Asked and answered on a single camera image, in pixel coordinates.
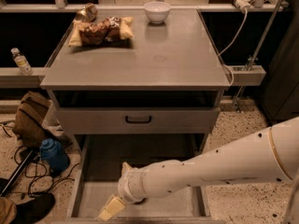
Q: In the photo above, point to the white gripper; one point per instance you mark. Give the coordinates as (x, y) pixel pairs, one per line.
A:
(128, 186)

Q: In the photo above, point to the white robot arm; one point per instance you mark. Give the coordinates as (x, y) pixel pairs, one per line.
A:
(269, 155)

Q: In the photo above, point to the open grey middle drawer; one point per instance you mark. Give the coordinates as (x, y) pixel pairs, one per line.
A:
(100, 170)

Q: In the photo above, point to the closed grey top drawer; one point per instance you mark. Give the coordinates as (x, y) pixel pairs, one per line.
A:
(112, 120)

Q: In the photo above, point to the grey drawer cabinet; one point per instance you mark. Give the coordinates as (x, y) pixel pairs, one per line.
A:
(170, 65)

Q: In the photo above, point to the blue water jug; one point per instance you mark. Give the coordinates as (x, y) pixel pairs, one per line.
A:
(52, 152)

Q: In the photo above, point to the black shoe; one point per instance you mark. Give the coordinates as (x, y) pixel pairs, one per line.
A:
(34, 210)

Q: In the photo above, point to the brown backpack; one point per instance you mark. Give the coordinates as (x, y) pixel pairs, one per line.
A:
(29, 118)

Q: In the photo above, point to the clear plastic water bottle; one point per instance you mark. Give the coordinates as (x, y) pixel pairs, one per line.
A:
(21, 61)

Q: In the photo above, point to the brown chip bag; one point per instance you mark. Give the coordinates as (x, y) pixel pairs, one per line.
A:
(111, 30)

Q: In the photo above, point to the metal can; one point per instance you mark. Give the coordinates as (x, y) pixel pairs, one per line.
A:
(87, 14)

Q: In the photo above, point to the white ceramic bowl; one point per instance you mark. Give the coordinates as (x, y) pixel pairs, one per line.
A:
(157, 11)

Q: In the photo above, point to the metal tripod pole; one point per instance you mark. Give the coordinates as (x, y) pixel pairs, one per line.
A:
(251, 61)

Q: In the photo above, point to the black drawer handle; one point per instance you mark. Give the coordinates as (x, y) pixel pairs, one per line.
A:
(138, 120)

